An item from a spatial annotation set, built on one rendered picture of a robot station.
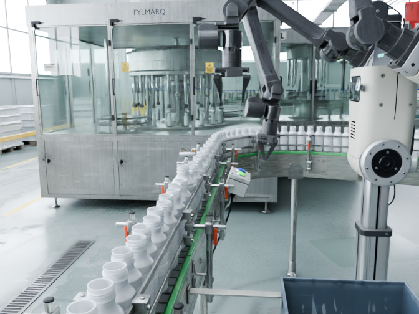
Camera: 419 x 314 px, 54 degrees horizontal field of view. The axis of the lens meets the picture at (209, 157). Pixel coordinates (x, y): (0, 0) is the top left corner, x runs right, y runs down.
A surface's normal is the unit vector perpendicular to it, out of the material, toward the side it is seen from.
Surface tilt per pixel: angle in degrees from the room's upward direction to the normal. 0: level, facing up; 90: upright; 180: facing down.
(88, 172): 90
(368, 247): 90
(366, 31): 86
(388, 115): 101
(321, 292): 90
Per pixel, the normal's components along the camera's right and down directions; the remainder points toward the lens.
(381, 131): -0.10, 0.35
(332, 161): -0.41, 0.15
